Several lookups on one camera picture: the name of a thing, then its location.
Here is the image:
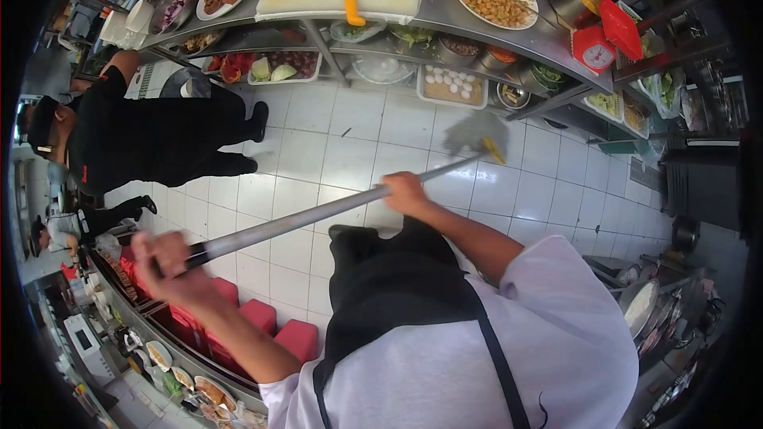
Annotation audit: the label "person's right hand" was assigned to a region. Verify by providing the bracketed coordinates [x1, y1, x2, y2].
[381, 171, 436, 219]

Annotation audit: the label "person's left hand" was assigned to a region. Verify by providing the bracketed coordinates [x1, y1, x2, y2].
[130, 229, 212, 308]

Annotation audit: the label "person's left fingers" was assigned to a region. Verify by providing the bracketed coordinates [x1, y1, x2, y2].
[131, 230, 193, 280]

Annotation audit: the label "person's right fingers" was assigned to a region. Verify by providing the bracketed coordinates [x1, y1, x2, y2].
[381, 171, 422, 203]

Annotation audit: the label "grey mop with metal handle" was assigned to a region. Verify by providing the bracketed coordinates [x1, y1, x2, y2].
[153, 110, 511, 278]

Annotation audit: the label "person's legs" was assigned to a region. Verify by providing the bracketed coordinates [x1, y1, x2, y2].
[327, 217, 461, 269]

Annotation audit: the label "steel counter with food plates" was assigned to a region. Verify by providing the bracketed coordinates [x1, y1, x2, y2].
[36, 244, 269, 429]

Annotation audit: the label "white tray of eggs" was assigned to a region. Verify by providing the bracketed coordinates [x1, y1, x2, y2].
[415, 63, 490, 110]

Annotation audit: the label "clear covered bowl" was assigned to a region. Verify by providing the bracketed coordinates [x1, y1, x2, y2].
[351, 54, 417, 86]

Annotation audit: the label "white microwave oven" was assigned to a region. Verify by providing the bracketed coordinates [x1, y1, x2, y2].
[62, 312, 118, 386]

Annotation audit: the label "row of red stools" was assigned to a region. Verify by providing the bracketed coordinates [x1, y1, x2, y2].
[118, 243, 321, 377]

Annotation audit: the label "small metal bowl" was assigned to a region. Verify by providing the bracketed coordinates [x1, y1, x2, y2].
[495, 83, 532, 110]

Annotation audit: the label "metal bowl of dark filling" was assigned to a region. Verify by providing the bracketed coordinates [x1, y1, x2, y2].
[438, 35, 481, 68]

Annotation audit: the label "metal bowl of orange filling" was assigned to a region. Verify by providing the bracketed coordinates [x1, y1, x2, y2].
[477, 44, 520, 73]

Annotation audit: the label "white tray of vegetables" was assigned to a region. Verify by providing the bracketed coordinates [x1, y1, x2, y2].
[247, 50, 323, 86]

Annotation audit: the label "grey waste bin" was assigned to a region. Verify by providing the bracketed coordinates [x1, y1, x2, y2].
[159, 67, 213, 100]

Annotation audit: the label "stainless steel prep table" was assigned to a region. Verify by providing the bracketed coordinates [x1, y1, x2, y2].
[138, 0, 735, 145]

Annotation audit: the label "person's body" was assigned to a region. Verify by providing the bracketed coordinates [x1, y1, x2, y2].
[259, 232, 642, 429]

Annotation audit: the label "pile of red peppers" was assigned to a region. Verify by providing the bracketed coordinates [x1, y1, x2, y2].
[205, 52, 258, 85]

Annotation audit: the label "white basket of cut greens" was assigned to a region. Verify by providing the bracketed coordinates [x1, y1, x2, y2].
[583, 90, 624, 124]

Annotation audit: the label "red kitchen scale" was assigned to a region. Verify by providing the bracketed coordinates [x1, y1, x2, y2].
[570, 0, 645, 76]

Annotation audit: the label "metal bowl of purple onion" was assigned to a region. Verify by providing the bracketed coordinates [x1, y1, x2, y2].
[148, 0, 201, 35]

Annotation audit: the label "steel wok pan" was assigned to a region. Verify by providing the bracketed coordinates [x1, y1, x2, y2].
[619, 278, 661, 339]

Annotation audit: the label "plastic bag of greens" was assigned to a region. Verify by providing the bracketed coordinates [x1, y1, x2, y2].
[643, 68, 687, 120]

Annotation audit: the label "black cooking pot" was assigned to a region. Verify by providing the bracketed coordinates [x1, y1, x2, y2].
[672, 214, 702, 255]

